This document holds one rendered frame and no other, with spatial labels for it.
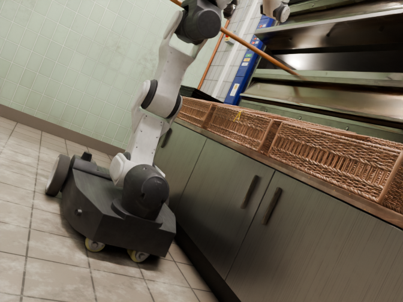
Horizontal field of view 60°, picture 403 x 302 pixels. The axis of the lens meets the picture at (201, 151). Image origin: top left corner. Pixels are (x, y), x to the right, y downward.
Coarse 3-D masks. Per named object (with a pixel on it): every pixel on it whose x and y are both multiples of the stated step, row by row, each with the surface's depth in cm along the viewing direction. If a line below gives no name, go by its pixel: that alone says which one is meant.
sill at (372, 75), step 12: (264, 72) 257; (276, 72) 244; (288, 72) 232; (300, 72) 221; (312, 72) 211; (324, 72) 202; (336, 72) 193; (348, 72) 186; (360, 72) 178; (372, 72) 172
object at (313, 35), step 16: (352, 16) 177; (368, 16) 167; (384, 16) 159; (400, 16) 153; (256, 32) 258; (272, 32) 240; (288, 32) 226; (304, 32) 215; (320, 32) 204; (336, 32) 194; (352, 32) 185; (368, 32) 177; (384, 32) 170; (400, 32) 163; (272, 48) 264; (288, 48) 248
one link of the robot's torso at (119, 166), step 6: (120, 156) 148; (114, 162) 149; (120, 162) 141; (126, 162) 139; (132, 162) 140; (114, 168) 146; (120, 168) 138; (126, 168) 138; (156, 168) 155; (114, 174) 142; (120, 174) 137; (162, 174) 146; (114, 180) 143; (120, 180) 138; (120, 186) 140
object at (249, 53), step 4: (260, 24) 282; (264, 24) 276; (260, 28) 279; (252, 40) 284; (256, 40) 278; (252, 44) 281; (256, 44) 276; (248, 52) 283; (252, 52) 277; (244, 56) 286; (248, 56) 280; (244, 60) 284; (248, 60) 278; (244, 64) 282; (248, 64) 276; (240, 68) 284; (244, 68) 279
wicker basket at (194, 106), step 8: (184, 96) 246; (184, 104) 235; (192, 104) 223; (200, 104) 211; (208, 104) 200; (216, 104) 198; (224, 104) 259; (184, 112) 230; (192, 112) 218; (200, 112) 207; (208, 112) 197; (264, 112) 232; (184, 120) 224; (192, 120) 214; (200, 120) 202; (208, 120) 198
